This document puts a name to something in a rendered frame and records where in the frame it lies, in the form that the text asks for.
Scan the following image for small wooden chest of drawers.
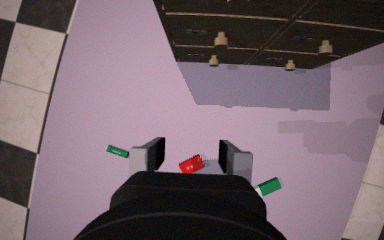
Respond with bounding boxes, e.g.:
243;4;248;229
153;0;384;69

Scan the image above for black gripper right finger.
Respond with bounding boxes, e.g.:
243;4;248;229
218;140;253;184

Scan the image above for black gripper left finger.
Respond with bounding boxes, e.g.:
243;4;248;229
129;137;165;178

